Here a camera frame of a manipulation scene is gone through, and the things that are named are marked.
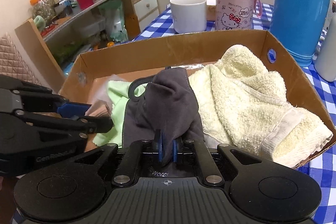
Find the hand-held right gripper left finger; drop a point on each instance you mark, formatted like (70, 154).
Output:
(158, 146)

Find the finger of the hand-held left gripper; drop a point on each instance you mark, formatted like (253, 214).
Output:
(78, 126)
(71, 110)

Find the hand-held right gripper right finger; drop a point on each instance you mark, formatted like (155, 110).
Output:
(176, 150)

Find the pink scrunchie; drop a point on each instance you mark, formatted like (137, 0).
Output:
(101, 110)

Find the dark grey face mask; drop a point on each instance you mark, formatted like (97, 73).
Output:
(162, 103)

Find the light green cloth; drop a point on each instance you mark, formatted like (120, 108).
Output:
(116, 98)

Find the cream towel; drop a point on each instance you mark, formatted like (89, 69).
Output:
(241, 98)

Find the cardboard box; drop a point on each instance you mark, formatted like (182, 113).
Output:
(162, 50)

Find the quilted beige chair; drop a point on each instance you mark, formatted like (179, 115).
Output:
(15, 61)

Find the green sponge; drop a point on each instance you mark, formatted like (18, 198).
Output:
(40, 22)

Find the white jug with green lid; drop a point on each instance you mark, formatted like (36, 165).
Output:
(116, 22)

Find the orange lid jar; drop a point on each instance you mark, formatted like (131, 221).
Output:
(43, 6)

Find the wooden shelf cabinet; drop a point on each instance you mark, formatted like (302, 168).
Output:
(141, 11)

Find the white mug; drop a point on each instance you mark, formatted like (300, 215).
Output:
(187, 16)

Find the pink cartoon cup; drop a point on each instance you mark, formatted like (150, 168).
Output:
(233, 6)

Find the white insulated bottle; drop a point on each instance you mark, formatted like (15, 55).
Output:
(326, 56)

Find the blue thermos flask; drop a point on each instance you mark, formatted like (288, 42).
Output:
(299, 3)

